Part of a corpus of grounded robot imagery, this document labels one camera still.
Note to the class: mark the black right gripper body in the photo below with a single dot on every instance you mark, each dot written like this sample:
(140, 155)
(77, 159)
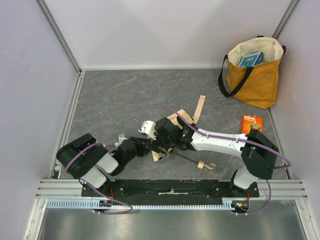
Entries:
(157, 144)

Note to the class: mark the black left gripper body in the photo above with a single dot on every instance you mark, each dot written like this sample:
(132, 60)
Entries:
(137, 146)

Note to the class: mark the beige folding umbrella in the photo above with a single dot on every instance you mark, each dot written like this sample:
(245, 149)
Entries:
(192, 120)

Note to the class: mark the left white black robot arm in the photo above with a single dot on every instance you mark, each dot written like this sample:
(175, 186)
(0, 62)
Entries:
(86, 159)

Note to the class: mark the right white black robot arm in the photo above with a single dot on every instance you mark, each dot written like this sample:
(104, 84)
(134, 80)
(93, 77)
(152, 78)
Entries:
(257, 152)

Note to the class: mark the orange razor package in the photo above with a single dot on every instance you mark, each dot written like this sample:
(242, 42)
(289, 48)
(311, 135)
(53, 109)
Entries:
(251, 122)

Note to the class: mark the mustard tote bag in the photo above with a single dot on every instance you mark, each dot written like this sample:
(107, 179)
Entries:
(253, 85)

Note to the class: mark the blue razor box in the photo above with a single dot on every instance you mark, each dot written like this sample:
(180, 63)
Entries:
(251, 60)

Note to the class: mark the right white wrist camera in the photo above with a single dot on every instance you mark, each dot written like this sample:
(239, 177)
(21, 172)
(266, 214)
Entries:
(148, 129)

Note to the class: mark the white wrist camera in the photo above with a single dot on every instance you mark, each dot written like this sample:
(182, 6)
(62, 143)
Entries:
(121, 138)
(148, 129)

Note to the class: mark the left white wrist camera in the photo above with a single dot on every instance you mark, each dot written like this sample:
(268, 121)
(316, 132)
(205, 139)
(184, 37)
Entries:
(121, 138)

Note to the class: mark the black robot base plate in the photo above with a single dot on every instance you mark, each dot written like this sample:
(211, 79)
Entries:
(174, 192)

